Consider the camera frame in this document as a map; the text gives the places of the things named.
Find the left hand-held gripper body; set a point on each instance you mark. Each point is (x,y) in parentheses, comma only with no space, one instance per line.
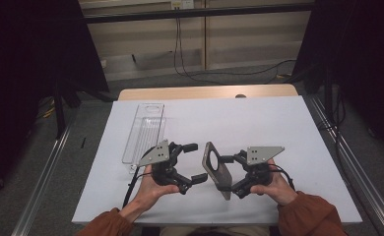
(163,167)

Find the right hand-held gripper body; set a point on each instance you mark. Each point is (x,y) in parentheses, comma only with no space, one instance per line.
(262,154)

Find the person's left hand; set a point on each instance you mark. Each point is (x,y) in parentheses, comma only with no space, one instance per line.
(147,193)

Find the person's right hand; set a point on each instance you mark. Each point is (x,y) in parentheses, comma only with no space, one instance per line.
(280,191)

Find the white table cover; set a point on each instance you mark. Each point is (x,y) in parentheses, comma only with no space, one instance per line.
(213,124)

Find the clear plastic packaging box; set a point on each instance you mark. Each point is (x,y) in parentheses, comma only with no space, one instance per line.
(144,134)

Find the black metal stand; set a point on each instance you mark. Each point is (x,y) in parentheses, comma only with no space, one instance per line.
(59,111)

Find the black horizontal bar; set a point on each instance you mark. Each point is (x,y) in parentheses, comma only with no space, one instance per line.
(196,13)

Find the black curtain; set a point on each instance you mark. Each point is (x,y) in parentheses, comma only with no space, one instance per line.
(364,65)
(22,65)

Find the aluminium floor rail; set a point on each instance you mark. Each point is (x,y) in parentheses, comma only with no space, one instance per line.
(360,154)
(39,187)

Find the wall socket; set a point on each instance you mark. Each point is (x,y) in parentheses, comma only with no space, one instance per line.
(182,4)

